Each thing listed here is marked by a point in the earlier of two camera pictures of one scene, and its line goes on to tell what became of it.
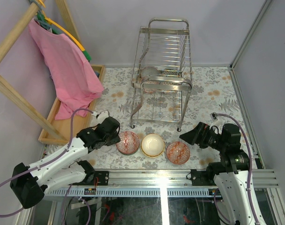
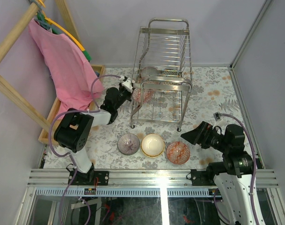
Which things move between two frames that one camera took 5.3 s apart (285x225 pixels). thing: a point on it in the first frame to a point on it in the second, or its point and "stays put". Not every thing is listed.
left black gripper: (112, 135) to (126, 91)
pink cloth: (74, 80) stays put
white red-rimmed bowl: (178, 153) stays put
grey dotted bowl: (171, 73) stays put
